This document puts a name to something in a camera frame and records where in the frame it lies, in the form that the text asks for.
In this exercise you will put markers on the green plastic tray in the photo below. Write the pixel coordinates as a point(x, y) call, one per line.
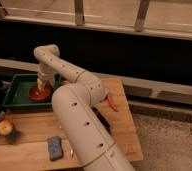
point(17, 95)

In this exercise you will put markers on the metal window frame rail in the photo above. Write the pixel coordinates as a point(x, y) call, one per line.
point(160, 18)

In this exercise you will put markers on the orange carrot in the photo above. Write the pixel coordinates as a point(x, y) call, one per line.
point(111, 102)

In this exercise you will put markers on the red bowl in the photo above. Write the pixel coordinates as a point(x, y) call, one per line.
point(37, 95)

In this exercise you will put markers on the blue sponge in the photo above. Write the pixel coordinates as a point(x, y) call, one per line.
point(55, 148)

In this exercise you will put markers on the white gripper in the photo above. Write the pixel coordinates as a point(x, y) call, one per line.
point(45, 75)

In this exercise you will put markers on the red yellow apple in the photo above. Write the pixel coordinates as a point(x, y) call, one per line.
point(6, 127)

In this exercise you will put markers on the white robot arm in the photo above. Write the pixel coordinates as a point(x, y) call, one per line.
point(72, 104)

